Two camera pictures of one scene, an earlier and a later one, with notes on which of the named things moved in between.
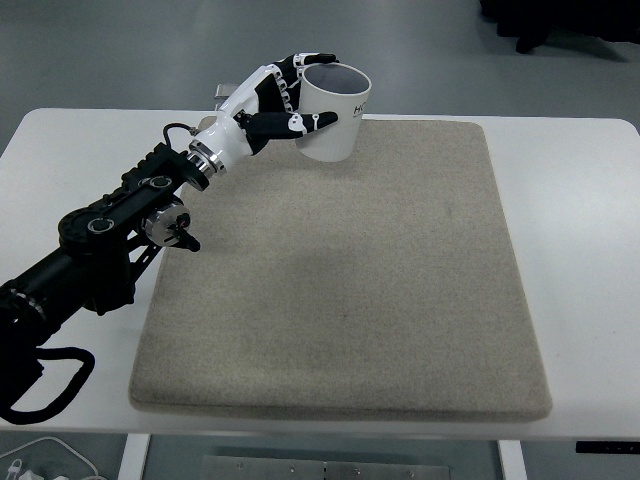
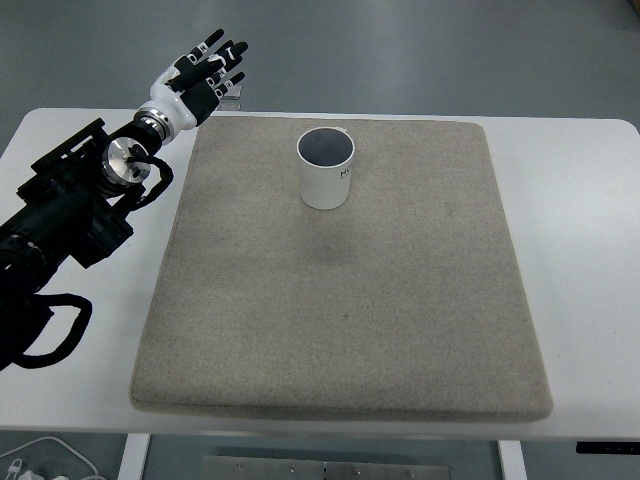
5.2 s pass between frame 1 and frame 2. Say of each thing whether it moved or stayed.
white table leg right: stayed
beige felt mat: stayed
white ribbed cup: moved
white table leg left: stayed
